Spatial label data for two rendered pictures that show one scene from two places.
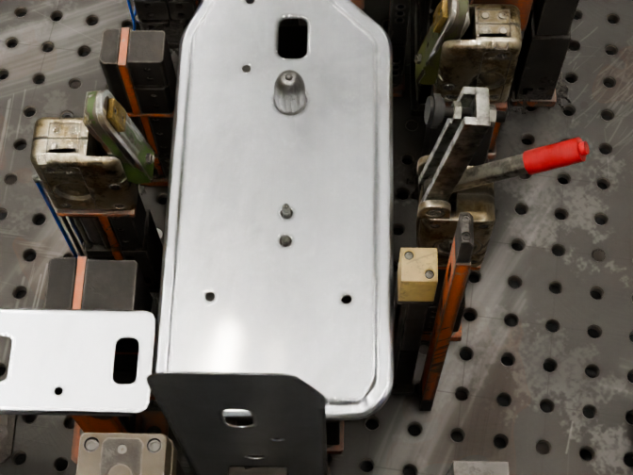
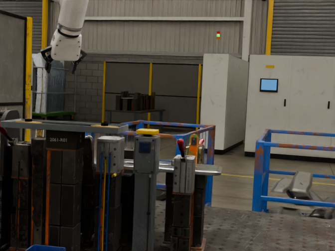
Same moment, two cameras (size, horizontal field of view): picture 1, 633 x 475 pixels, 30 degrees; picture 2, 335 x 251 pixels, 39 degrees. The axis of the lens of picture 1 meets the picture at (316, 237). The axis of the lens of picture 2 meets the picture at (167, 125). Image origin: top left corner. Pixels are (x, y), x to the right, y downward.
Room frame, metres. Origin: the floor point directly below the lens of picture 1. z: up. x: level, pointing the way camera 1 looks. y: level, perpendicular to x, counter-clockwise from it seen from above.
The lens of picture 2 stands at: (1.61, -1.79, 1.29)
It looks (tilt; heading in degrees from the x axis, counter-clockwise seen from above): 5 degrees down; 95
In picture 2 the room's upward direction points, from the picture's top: 3 degrees clockwise
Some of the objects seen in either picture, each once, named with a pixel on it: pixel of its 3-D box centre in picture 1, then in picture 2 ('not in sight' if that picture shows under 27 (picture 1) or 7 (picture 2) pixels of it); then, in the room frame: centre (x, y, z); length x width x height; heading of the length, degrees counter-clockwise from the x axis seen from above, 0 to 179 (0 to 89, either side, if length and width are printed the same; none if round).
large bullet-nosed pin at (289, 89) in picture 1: (289, 92); not in sight; (0.61, 0.02, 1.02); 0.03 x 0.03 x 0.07
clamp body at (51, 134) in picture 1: (106, 211); not in sight; (0.55, 0.23, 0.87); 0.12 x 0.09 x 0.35; 87
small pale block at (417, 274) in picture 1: (408, 330); not in sight; (0.40, -0.09, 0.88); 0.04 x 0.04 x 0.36; 87
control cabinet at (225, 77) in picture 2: not in sight; (226, 93); (1.91, 8.90, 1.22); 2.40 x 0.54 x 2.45; 76
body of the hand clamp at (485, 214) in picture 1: (444, 263); not in sight; (0.47, -0.14, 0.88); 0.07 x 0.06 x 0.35; 87
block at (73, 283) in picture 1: (117, 334); not in sight; (0.42, 0.22, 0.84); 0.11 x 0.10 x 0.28; 87
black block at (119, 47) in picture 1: (151, 116); not in sight; (0.69, 0.19, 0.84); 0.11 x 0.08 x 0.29; 87
